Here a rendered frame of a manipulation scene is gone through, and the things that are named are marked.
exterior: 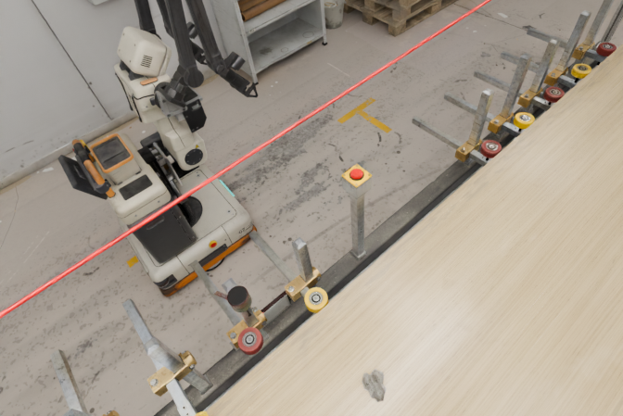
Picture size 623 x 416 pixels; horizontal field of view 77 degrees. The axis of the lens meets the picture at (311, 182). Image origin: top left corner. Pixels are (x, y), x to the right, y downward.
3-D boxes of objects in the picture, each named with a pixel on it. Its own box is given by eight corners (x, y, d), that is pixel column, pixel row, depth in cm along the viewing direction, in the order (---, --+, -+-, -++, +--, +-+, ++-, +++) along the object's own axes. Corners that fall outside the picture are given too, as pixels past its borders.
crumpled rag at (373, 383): (359, 371, 119) (359, 369, 117) (382, 368, 119) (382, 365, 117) (365, 404, 113) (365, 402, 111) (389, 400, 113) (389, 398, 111)
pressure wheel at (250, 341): (240, 348, 137) (232, 337, 128) (259, 333, 140) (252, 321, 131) (253, 366, 133) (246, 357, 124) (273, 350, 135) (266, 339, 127)
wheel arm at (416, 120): (411, 124, 200) (412, 118, 197) (415, 120, 201) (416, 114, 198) (486, 170, 177) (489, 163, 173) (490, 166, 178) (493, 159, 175)
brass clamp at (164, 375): (152, 382, 121) (146, 377, 117) (190, 351, 126) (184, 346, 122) (161, 398, 118) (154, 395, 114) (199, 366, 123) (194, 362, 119)
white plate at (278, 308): (235, 349, 146) (228, 341, 139) (289, 304, 155) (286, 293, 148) (236, 350, 146) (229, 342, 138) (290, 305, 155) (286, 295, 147)
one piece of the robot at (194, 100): (185, 138, 196) (169, 104, 179) (162, 112, 211) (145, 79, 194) (213, 122, 201) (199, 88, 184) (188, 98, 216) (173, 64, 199)
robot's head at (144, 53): (131, 74, 164) (141, 40, 159) (113, 55, 175) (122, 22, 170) (163, 81, 175) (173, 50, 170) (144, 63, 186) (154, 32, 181)
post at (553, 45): (517, 119, 214) (549, 40, 177) (521, 117, 215) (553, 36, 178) (523, 122, 212) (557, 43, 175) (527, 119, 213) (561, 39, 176)
